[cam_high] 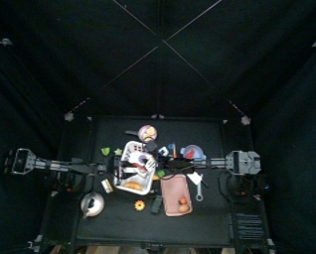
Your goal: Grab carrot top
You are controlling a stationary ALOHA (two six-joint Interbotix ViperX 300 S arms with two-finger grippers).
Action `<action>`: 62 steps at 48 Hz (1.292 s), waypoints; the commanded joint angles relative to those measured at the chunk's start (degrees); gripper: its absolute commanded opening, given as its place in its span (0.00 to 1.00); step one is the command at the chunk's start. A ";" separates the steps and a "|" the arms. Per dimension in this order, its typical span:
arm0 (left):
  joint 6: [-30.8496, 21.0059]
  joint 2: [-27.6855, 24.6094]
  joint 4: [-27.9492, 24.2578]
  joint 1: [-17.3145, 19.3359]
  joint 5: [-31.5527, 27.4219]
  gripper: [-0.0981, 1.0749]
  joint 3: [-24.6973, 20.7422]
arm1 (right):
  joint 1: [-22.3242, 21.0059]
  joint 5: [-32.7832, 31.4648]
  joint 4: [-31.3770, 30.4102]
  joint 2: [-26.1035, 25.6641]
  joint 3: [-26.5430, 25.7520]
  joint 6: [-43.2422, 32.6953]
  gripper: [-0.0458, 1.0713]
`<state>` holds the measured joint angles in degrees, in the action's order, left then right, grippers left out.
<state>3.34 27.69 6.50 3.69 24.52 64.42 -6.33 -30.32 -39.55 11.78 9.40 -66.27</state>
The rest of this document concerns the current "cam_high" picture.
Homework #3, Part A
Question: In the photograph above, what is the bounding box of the silver toy pot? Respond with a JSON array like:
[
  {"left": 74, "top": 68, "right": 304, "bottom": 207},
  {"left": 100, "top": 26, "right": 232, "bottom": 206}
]
[{"left": 79, "top": 191, "right": 106, "bottom": 219}]

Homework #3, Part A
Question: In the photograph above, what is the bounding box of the orange and blue toy stick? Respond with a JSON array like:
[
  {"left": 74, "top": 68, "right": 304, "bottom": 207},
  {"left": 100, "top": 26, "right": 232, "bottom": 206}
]
[{"left": 167, "top": 143, "right": 178, "bottom": 159}]

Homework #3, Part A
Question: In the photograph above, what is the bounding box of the pink toy frying pan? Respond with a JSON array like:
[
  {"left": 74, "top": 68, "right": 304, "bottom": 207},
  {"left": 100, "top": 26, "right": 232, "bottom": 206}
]
[{"left": 123, "top": 124, "right": 159, "bottom": 144}]

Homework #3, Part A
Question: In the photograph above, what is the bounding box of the grey toy wrench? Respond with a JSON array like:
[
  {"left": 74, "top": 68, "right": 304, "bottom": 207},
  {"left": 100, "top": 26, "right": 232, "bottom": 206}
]
[{"left": 196, "top": 182, "right": 205, "bottom": 202}]

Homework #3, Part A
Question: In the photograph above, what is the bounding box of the toy fried egg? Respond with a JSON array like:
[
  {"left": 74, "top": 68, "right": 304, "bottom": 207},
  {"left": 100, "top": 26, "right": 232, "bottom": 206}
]
[{"left": 145, "top": 126, "right": 158, "bottom": 139}]

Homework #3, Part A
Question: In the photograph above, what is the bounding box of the dark green toy block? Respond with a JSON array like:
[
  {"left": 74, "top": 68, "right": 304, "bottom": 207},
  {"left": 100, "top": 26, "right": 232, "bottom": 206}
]
[{"left": 150, "top": 194, "right": 163, "bottom": 214}]

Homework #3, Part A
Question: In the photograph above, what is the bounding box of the black cube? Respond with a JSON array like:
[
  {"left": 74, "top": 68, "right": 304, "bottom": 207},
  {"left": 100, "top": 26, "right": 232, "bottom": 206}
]
[{"left": 145, "top": 141, "right": 159, "bottom": 152}]

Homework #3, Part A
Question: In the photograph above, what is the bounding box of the blue toy bowl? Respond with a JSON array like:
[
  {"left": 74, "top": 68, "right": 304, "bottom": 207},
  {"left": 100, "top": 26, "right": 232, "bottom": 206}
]
[{"left": 179, "top": 144, "right": 208, "bottom": 161}]

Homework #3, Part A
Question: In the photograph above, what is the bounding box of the pink cutting board tray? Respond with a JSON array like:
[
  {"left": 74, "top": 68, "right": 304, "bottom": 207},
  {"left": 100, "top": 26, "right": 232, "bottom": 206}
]
[{"left": 159, "top": 174, "right": 194, "bottom": 217}]

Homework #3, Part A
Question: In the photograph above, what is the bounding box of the white plastic basket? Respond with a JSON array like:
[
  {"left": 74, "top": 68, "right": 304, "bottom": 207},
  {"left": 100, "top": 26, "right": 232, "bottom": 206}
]
[{"left": 113, "top": 140, "right": 158, "bottom": 196}]

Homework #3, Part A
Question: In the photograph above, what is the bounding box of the purple toy in basket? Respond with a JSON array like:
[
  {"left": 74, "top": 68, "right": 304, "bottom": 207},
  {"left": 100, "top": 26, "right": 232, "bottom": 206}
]
[{"left": 137, "top": 154, "right": 150, "bottom": 166}]

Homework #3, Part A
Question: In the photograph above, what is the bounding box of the yellow and white toy block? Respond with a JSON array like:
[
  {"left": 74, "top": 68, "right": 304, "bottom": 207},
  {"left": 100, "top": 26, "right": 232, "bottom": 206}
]
[{"left": 99, "top": 179, "right": 114, "bottom": 194}]

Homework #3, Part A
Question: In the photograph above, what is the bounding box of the orange toy croissant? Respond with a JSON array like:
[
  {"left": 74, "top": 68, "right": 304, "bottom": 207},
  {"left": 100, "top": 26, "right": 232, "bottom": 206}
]
[{"left": 123, "top": 181, "right": 143, "bottom": 191}]

